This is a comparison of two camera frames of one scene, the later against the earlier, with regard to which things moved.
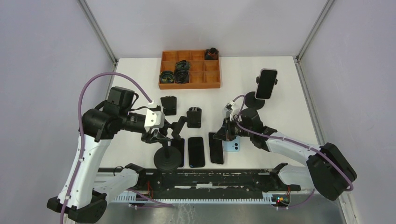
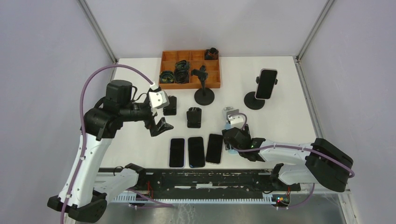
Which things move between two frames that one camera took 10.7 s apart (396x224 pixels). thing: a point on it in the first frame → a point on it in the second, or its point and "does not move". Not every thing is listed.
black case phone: (196, 152) does not move
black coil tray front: (181, 76) does not move
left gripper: (156, 136) → (155, 129)
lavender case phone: (180, 143) does not move
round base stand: (168, 158) → (203, 96)
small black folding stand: (169, 103) does not move
